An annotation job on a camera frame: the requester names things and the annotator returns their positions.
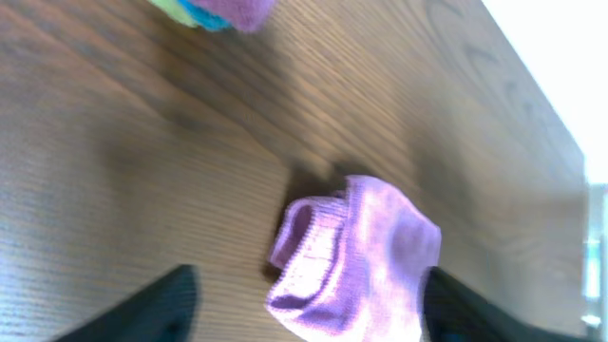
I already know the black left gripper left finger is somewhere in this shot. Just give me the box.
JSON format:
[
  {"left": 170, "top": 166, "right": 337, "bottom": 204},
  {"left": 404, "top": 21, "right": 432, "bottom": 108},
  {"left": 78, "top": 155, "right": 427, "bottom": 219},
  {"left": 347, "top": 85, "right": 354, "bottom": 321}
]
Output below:
[{"left": 56, "top": 265, "right": 199, "bottom": 342}]

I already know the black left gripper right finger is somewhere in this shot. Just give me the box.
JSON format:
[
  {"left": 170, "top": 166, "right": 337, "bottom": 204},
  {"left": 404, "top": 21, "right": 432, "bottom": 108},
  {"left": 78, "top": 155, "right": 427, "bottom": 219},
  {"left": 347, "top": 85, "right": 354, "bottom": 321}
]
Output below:
[{"left": 422, "top": 267, "right": 587, "bottom": 342}]

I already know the purple cloth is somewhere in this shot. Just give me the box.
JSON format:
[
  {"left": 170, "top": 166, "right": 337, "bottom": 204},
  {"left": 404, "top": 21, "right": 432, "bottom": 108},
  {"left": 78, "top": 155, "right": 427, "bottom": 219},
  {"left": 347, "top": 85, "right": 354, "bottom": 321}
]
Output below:
[
  {"left": 266, "top": 175, "right": 442, "bottom": 341},
  {"left": 191, "top": 0, "right": 276, "bottom": 32}
]

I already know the folded blue cloth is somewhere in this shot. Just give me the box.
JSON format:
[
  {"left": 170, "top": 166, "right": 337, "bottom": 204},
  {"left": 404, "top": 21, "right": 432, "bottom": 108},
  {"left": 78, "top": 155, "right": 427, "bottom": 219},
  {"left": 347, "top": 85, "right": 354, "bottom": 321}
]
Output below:
[{"left": 179, "top": 0, "right": 232, "bottom": 32}]

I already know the folded light green cloth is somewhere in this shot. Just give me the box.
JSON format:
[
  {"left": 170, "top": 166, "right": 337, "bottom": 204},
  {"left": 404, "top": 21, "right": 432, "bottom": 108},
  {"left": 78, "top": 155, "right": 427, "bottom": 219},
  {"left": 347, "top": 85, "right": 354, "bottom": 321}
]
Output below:
[{"left": 147, "top": 0, "right": 198, "bottom": 28}]

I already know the folded purple cloth on stack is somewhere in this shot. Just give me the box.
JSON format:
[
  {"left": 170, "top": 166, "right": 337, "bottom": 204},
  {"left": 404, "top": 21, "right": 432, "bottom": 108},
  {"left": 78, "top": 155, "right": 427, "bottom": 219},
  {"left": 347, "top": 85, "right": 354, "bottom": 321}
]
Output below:
[{"left": 191, "top": 0, "right": 276, "bottom": 32}]

